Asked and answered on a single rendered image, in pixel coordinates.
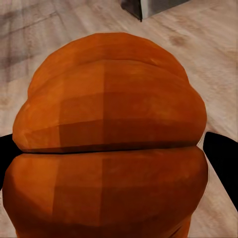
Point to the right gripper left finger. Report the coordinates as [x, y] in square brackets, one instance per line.
[8, 151]

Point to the pumpkin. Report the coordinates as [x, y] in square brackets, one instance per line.
[108, 135]

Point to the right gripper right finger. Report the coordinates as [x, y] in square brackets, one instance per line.
[222, 152]

